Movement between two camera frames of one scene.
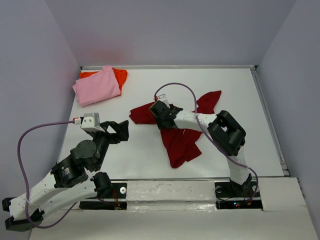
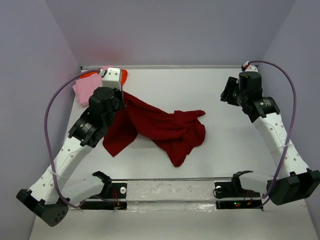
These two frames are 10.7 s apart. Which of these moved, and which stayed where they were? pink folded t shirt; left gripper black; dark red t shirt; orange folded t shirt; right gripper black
Moved: right gripper black; dark red t shirt; left gripper black
Stayed: pink folded t shirt; orange folded t shirt
